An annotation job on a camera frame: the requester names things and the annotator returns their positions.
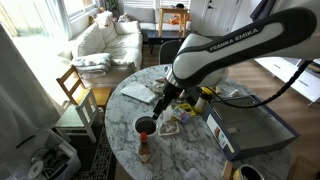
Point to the wooden chair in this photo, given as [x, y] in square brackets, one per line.
[80, 88]
[78, 115]

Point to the clear plastic storage bin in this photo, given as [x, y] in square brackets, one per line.
[46, 160]

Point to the hot sauce bottle red cap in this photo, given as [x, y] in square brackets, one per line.
[144, 148]

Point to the yellow wooden side table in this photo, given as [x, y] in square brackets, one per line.
[173, 11]

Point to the white cabinet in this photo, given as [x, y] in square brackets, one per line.
[293, 78]

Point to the black shell chair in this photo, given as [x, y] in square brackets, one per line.
[168, 51]

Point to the white paper napkin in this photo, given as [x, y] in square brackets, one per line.
[138, 92]

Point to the white door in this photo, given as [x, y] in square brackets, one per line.
[216, 16]

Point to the yellow packet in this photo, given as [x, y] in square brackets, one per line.
[186, 108]

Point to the navy blue shoe box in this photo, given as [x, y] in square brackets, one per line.
[266, 146]

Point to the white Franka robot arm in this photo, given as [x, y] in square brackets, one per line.
[233, 46]

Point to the folded grey white blanket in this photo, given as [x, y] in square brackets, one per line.
[91, 63]

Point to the white sofa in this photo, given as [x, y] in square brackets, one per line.
[113, 43]

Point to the small clear plastic box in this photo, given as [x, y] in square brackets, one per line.
[168, 128]

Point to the small wooden block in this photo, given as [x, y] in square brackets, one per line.
[227, 170]

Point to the yellow can dark inside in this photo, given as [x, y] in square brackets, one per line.
[248, 172]

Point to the orange toy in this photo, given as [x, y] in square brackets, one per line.
[175, 20]

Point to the green house plant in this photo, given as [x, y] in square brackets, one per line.
[112, 5]

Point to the clear plastic container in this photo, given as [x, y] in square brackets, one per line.
[233, 116]

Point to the grey couch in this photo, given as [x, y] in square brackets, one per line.
[143, 15]

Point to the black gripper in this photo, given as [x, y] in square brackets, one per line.
[172, 92]

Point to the dark hanging jacket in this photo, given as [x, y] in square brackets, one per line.
[261, 10]

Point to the brown jar yellow lid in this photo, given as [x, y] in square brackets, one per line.
[201, 101]

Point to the small foil sachet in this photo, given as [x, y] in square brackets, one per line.
[184, 117]

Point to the dark patterned rug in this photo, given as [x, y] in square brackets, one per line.
[100, 160]

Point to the white curtain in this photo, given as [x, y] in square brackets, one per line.
[23, 100]

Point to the black coffee table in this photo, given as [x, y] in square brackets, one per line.
[166, 36]

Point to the striped cloth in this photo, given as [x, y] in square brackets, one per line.
[159, 86]

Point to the floral pillow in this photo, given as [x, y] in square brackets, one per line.
[104, 18]

